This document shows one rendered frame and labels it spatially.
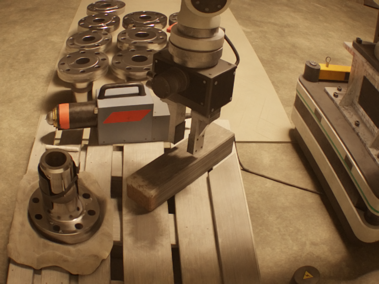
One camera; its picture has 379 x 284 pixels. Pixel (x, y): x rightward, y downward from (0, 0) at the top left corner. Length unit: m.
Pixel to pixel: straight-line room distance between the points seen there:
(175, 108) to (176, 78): 0.19
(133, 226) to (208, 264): 0.27
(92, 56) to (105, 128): 0.54
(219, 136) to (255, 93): 0.79
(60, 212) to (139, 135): 0.56
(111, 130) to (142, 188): 0.35
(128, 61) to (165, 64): 0.71
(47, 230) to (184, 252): 0.44
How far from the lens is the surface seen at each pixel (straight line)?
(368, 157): 1.74
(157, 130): 1.84
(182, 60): 1.43
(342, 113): 1.94
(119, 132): 1.82
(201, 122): 1.55
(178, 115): 1.60
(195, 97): 1.45
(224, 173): 1.72
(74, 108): 1.80
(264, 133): 2.24
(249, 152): 2.12
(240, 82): 2.61
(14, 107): 2.42
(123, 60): 2.20
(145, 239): 1.48
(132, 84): 1.79
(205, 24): 1.38
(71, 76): 2.12
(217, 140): 1.76
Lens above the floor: 1.24
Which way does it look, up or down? 35 degrees down
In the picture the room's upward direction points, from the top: 6 degrees clockwise
